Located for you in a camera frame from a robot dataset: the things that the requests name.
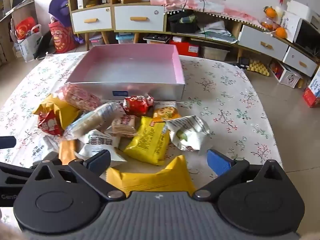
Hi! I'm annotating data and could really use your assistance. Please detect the white foam box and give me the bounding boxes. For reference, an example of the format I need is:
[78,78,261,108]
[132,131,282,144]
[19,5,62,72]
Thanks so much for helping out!
[286,0,320,20]

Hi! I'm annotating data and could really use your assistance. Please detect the red printed bag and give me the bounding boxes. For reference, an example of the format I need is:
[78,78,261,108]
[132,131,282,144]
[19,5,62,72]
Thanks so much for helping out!
[48,21,78,54]

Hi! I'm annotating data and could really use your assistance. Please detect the white drawer wooden handle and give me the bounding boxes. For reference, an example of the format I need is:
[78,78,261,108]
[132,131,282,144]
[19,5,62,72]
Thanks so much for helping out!
[71,7,112,33]
[114,5,165,32]
[237,24,290,62]
[282,46,318,77]

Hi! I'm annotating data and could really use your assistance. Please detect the white box with drawing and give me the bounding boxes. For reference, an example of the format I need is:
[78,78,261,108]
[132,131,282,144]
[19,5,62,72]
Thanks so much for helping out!
[280,11,302,43]

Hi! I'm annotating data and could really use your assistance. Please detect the black microwave oven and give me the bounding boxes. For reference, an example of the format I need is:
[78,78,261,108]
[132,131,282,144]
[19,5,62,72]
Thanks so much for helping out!
[292,19,320,55]

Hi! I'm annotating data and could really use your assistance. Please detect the translucent storage bin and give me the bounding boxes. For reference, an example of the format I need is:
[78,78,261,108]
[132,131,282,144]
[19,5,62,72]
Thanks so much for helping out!
[201,46,230,60]

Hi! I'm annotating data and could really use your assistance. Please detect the clear storage bin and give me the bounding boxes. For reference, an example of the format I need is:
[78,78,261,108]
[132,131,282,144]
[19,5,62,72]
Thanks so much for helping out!
[89,34,104,47]

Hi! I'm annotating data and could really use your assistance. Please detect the wafer biscuit packet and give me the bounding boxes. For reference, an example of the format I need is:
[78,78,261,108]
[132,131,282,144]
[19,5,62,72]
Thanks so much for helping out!
[111,114,137,138]

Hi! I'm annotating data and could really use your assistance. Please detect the red cardboard box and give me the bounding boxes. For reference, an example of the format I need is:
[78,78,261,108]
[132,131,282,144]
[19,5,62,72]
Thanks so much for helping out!
[169,40,200,57]

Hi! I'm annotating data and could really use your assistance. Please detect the wooden cabinet with shelves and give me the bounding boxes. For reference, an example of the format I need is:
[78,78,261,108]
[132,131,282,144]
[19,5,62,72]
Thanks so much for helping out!
[66,0,167,52]

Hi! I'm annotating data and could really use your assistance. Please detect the blue white red carton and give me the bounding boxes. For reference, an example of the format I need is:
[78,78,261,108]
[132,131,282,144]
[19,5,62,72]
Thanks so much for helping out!
[302,72,320,108]

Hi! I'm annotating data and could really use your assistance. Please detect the long clear biscuit packet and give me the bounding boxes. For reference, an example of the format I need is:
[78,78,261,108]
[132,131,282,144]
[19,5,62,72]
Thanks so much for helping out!
[63,102,122,140]

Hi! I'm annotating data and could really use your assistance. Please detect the black bag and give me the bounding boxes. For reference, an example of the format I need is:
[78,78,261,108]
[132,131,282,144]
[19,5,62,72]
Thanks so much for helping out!
[167,10,199,33]

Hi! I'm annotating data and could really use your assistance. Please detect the low wooden cabinet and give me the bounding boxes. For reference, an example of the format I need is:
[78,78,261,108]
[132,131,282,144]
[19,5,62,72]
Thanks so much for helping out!
[164,10,319,78]

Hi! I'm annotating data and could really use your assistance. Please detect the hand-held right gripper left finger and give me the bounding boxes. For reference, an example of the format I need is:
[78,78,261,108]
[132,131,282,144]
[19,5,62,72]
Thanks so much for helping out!
[30,149,125,202]

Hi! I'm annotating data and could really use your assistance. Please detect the shiny red snack packet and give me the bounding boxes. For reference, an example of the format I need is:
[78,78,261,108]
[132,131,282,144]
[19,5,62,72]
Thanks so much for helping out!
[122,95,155,117]

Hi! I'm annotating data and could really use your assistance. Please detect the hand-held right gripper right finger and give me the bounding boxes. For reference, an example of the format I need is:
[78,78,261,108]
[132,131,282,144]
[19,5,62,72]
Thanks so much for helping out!
[192,149,288,202]

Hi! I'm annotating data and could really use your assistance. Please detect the large lemon yellow packet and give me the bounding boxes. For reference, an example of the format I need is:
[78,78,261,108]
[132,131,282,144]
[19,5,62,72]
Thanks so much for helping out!
[123,116,171,166]

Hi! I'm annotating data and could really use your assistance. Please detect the clear bin blue lid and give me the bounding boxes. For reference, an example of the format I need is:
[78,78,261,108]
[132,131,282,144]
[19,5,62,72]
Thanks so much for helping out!
[115,32,135,45]

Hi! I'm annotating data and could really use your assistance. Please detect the pink cardboard box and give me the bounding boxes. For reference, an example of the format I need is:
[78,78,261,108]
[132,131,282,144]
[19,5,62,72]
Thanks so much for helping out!
[65,44,186,103]

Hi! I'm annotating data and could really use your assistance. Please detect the golden brown bar packet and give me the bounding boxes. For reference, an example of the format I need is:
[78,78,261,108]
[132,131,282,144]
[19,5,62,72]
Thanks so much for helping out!
[58,139,78,166]

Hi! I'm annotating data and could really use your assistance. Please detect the white paper bag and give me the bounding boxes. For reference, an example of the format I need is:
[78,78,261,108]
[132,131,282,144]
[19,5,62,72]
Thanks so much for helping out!
[17,24,43,63]

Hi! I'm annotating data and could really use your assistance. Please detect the plain yellow snack packet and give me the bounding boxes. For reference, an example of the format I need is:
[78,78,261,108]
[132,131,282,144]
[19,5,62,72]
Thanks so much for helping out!
[32,93,84,130]
[106,154,197,198]

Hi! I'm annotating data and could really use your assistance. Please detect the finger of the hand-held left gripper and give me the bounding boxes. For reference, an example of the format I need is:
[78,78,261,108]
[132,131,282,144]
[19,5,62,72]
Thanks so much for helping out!
[0,136,16,151]

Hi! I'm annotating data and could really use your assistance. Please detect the clear pink snack packet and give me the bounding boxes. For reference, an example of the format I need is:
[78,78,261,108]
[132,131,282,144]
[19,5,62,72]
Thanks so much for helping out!
[58,83,103,112]

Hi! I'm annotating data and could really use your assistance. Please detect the floral tablecloth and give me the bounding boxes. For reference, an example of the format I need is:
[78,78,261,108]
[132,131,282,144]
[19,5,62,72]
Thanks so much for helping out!
[0,51,284,200]

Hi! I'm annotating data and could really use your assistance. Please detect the white packet black print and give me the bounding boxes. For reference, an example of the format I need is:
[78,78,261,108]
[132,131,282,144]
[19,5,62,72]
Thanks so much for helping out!
[78,129,121,155]

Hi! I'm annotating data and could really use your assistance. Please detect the pink floral cloth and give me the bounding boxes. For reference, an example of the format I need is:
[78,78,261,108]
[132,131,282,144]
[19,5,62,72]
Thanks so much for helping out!
[150,0,260,23]

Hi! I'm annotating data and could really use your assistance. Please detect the purple plush hat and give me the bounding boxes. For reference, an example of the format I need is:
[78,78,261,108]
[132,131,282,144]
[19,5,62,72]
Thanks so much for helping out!
[49,0,73,28]

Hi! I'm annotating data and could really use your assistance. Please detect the white open floor box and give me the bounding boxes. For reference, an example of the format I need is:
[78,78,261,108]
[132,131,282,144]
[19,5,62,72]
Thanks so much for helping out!
[270,60,304,88]

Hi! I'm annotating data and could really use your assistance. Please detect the white green snack packet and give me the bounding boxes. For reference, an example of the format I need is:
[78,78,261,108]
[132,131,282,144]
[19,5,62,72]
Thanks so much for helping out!
[166,115,211,152]

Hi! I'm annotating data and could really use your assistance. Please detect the clear bin black lid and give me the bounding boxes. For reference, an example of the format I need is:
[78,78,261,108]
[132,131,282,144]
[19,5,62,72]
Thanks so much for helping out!
[143,34,172,45]

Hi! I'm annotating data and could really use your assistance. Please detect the jar of small oranges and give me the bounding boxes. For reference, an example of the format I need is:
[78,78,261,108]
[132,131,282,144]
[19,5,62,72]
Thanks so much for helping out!
[260,17,275,30]

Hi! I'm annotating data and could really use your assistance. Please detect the orange pizza print packet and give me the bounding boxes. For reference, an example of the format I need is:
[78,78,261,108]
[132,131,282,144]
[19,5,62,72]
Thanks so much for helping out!
[153,106,181,122]

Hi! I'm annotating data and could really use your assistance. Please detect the pile of papers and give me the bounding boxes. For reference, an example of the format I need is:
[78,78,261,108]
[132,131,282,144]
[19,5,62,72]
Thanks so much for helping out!
[197,20,237,43]

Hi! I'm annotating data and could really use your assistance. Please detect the red packet with white print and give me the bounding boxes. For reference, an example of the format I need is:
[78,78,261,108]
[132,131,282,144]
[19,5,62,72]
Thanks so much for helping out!
[37,110,65,137]

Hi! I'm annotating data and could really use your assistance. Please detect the red gift bag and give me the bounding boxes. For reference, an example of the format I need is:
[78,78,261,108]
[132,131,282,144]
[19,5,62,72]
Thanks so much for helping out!
[15,17,35,40]

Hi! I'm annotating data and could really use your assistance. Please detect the yellow egg tray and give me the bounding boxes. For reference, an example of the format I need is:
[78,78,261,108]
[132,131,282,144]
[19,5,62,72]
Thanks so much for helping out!
[250,60,270,77]

